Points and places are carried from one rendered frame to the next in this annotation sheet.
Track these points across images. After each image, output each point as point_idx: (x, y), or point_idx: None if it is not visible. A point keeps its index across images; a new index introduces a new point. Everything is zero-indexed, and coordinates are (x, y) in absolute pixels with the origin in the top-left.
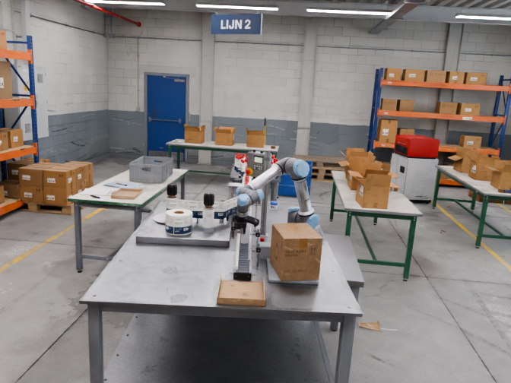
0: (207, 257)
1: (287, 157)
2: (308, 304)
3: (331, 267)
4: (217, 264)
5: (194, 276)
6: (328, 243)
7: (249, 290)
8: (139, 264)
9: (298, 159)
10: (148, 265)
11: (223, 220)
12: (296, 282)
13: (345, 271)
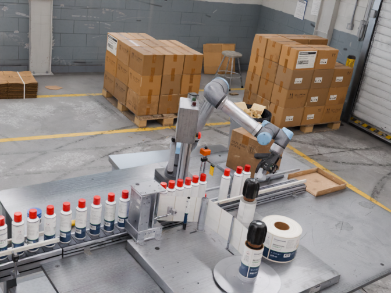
0: (291, 217)
1: (216, 84)
2: (288, 158)
3: (212, 157)
4: (294, 206)
5: (331, 210)
6: (152, 163)
7: (309, 180)
8: (366, 247)
9: (221, 78)
10: (358, 242)
11: (188, 231)
12: None
13: (212, 151)
